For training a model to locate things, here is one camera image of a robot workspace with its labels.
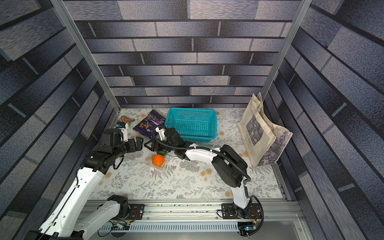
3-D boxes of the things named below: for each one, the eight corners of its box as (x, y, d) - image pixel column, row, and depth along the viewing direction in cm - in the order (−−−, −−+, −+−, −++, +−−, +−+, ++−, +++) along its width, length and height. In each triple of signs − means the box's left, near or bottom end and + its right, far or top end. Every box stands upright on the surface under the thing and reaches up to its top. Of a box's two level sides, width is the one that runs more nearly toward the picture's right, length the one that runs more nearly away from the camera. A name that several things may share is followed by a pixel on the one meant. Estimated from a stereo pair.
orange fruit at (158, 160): (153, 166, 90) (151, 163, 86) (154, 157, 94) (153, 153, 90) (163, 166, 90) (161, 163, 86) (164, 157, 94) (163, 153, 90)
